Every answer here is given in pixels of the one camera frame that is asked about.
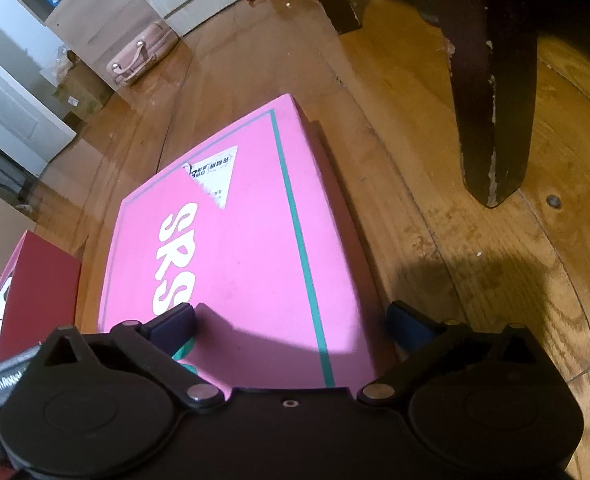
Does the pink box lid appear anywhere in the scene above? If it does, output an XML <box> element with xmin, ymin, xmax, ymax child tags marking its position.
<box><xmin>97</xmin><ymin>94</ymin><xmax>395</xmax><ymax>390</ymax></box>

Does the pink open box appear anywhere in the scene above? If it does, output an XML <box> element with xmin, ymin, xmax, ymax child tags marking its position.
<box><xmin>0</xmin><ymin>231</ymin><xmax>81</xmax><ymax>363</ymax></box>

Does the cardboard box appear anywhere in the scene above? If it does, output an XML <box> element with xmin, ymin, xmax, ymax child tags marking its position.
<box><xmin>54</xmin><ymin>62</ymin><xmax>114</xmax><ymax>122</ymax></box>

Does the pink handbag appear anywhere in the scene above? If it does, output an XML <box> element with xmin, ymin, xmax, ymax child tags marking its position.
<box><xmin>106</xmin><ymin>21</ymin><xmax>179</xmax><ymax>88</ymax></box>

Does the dark wooden chair leg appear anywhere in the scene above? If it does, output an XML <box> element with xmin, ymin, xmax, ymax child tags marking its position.
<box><xmin>411</xmin><ymin>0</ymin><xmax>537</xmax><ymax>208</ymax></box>

